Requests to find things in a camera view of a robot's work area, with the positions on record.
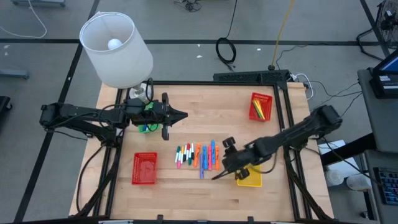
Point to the orange slim pen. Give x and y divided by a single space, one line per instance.
258 109

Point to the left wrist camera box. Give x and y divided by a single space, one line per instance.
134 106

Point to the green cap marker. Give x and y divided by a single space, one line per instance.
178 150

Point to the grey desk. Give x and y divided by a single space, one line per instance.
382 124

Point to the orange highlighter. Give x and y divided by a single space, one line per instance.
217 157
196 154

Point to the computer monitor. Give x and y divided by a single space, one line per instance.
385 84

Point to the red cap marker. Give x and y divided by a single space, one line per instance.
187 147

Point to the yellow plastic basket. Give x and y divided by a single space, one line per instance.
253 180

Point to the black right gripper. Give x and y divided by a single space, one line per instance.
241 157

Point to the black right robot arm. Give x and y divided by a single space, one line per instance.
298 130

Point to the black floor fan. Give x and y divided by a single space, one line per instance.
388 15

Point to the yellow slim pen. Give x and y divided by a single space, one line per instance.
260 110

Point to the white shade table lamp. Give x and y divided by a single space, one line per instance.
118 62

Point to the light blue highlighter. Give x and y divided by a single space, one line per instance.
213 152

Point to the black keyboard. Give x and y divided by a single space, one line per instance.
388 186

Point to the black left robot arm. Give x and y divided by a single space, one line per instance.
77 113

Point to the green plastic basket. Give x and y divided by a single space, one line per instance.
144 128

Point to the black table frame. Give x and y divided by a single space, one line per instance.
248 76

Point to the red plastic basket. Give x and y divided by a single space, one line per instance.
267 105
144 169

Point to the orange cap marker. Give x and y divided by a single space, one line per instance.
183 151

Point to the teal cap marker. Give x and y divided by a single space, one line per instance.
190 160

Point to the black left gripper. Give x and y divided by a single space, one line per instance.
155 113

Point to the green slim pen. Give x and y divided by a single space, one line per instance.
256 109

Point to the translucent plastic cup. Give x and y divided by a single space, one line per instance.
334 178
357 183

